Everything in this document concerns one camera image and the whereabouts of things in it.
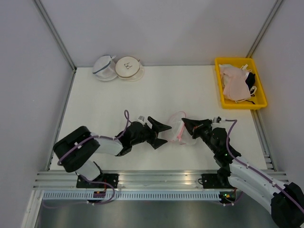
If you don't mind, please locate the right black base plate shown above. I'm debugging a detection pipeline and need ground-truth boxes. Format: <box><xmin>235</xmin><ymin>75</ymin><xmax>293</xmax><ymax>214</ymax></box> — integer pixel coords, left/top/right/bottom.
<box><xmin>201</xmin><ymin>173</ymin><xmax>234</xmax><ymax>189</ymax></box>

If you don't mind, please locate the blue trimmed mesh laundry bag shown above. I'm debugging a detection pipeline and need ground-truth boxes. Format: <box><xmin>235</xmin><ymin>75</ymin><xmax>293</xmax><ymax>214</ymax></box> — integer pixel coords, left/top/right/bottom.
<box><xmin>92</xmin><ymin>55</ymin><xmax>118</xmax><ymax>81</ymax></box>

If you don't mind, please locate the white bra in bin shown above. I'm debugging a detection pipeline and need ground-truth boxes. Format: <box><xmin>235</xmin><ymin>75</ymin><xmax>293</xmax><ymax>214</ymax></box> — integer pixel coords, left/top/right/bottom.
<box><xmin>218</xmin><ymin>64</ymin><xmax>252</xmax><ymax>72</ymax></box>

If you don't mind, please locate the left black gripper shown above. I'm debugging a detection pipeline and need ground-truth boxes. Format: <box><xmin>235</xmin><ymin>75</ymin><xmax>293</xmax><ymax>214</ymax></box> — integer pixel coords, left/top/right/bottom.
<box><xmin>131</xmin><ymin>116</ymin><xmax>171</xmax><ymax>149</ymax></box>

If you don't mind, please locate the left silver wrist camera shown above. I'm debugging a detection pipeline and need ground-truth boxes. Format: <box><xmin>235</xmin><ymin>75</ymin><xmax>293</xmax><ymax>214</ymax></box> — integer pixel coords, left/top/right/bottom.
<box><xmin>137</xmin><ymin>115</ymin><xmax>144</xmax><ymax>123</ymax></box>

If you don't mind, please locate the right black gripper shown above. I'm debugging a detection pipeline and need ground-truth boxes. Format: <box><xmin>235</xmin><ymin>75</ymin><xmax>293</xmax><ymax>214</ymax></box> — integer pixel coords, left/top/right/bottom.
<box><xmin>181</xmin><ymin>118</ymin><xmax>218</xmax><ymax>153</ymax></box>

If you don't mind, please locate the right aluminium corner post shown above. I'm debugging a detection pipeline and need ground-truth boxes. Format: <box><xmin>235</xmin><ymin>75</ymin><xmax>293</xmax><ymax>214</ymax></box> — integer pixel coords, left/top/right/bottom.
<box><xmin>246</xmin><ymin>0</ymin><xmax>285</xmax><ymax>58</ymax></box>

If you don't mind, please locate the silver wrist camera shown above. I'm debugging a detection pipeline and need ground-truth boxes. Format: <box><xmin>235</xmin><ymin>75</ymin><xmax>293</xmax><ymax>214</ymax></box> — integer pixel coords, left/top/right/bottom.
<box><xmin>212</xmin><ymin>116</ymin><xmax>226</xmax><ymax>124</ymax></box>
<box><xmin>137</xmin><ymin>115</ymin><xmax>144</xmax><ymax>123</ymax></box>

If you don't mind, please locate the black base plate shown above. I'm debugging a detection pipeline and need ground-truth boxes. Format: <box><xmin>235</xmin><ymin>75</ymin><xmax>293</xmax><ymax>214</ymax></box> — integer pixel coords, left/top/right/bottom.
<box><xmin>76</xmin><ymin>173</ymin><xmax>119</xmax><ymax>189</ymax></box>
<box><xmin>201</xmin><ymin>173</ymin><xmax>234</xmax><ymax>189</ymax></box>

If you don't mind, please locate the pink trimmed mesh laundry bag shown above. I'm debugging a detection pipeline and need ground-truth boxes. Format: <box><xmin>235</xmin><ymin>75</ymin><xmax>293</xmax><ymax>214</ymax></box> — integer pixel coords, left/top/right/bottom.
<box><xmin>164</xmin><ymin>111</ymin><xmax>197</xmax><ymax>145</ymax></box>

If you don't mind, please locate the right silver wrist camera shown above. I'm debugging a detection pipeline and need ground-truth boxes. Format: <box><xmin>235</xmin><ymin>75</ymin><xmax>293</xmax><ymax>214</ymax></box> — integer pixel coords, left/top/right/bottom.
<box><xmin>212</xmin><ymin>116</ymin><xmax>226</xmax><ymax>124</ymax></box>

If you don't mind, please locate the white slotted cable duct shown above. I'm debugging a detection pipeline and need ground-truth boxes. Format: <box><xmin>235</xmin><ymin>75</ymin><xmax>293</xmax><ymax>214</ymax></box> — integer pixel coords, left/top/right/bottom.
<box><xmin>43</xmin><ymin>190</ymin><xmax>220</xmax><ymax>201</ymax></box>

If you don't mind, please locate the aluminium mounting rail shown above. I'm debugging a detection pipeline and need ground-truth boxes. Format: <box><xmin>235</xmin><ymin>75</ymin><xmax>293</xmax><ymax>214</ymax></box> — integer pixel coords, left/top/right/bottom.
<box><xmin>33</xmin><ymin>170</ymin><xmax>292</xmax><ymax>190</ymax></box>

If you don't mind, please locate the black bra in bin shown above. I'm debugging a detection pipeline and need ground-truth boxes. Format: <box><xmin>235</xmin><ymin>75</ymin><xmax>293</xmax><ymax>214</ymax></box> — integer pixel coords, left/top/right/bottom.
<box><xmin>245</xmin><ymin>72</ymin><xmax>256</xmax><ymax>89</ymax></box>

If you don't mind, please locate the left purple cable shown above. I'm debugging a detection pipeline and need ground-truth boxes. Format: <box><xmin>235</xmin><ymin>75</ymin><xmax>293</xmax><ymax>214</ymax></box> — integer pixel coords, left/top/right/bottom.
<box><xmin>57</xmin><ymin>109</ymin><xmax>133</xmax><ymax>167</ymax></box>

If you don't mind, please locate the left aluminium corner post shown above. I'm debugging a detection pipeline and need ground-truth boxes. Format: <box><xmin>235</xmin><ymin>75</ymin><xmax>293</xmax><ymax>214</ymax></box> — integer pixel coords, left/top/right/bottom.
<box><xmin>32</xmin><ymin>0</ymin><xmax>77</xmax><ymax>72</ymax></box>

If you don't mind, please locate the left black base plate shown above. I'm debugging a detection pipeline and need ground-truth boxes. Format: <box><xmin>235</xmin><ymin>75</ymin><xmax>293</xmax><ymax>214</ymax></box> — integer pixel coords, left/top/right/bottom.
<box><xmin>76</xmin><ymin>173</ymin><xmax>119</xmax><ymax>189</ymax></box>

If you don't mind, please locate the yellow plastic bin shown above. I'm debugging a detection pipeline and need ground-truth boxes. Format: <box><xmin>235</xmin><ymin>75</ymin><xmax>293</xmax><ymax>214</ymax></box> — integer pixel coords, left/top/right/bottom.
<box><xmin>215</xmin><ymin>57</ymin><xmax>267</xmax><ymax>110</ymax></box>

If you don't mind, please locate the aluminium corner post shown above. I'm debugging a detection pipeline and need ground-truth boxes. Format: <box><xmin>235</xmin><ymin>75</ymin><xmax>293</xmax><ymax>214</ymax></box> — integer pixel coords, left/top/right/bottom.
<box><xmin>32</xmin><ymin>0</ymin><xmax>77</xmax><ymax>72</ymax></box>
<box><xmin>246</xmin><ymin>0</ymin><xmax>285</xmax><ymax>58</ymax></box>

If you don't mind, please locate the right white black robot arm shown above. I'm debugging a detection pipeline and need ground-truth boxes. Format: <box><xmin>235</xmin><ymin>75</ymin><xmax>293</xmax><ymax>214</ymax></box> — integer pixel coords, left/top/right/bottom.
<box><xmin>182</xmin><ymin>117</ymin><xmax>304</xmax><ymax>228</ymax></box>

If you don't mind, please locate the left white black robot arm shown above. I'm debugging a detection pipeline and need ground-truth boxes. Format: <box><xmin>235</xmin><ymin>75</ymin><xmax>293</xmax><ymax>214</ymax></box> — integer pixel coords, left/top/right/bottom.
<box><xmin>53</xmin><ymin>116</ymin><xmax>171</xmax><ymax>188</ymax></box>

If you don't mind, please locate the pink bra in bin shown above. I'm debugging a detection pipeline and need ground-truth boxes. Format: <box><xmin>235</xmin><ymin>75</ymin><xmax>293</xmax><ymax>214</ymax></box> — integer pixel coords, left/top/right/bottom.
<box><xmin>219</xmin><ymin>67</ymin><xmax>250</xmax><ymax>102</ymax></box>

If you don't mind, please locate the beige trimmed laundry bag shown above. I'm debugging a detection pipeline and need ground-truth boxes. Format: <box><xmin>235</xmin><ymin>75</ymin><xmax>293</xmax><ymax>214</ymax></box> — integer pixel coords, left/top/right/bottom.
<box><xmin>115</xmin><ymin>56</ymin><xmax>145</xmax><ymax>82</ymax></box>

